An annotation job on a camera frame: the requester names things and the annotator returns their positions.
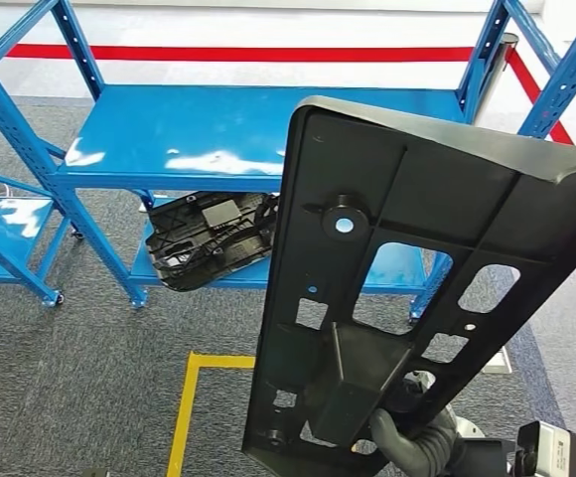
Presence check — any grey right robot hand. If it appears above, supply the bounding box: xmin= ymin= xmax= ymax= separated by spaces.
xmin=368 ymin=402 xmax=460 ymax=477

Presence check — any black plastic panel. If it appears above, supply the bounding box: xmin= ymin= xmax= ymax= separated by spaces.
xmin=241 ymin=94 xmax=576 ymax=477

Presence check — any black ribbed plastic part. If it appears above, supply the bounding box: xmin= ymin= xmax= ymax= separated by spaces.
xmin=144 ymin=190 xmax=281 ymax=293

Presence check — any blue metal shelf rack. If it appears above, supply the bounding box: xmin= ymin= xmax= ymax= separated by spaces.
xmin=0 ymin=0 xmax=576 ymax=324

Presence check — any white square floor plate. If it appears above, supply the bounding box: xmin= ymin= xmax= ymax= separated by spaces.
xmin=480 ymin=345 xmax=514 ymax=377

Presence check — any yellow floor tape outline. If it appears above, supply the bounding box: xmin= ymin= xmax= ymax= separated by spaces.
xmin=165 ymin=352 xmax=257 ymax=477

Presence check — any red barrier belt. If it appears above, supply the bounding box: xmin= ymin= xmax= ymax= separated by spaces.
xmin=0 ymin=42 xmax=475 ymax=65
xmin=506 ymin=48 xmax=575 ymax=147

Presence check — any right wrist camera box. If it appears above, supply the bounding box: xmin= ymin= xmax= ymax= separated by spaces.
xmin=512 ymin=419 xmax=576 ymax=477

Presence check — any silver stanchion post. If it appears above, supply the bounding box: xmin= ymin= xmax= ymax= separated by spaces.
xmin=472 ymin=31 xmax=520 ymax=126

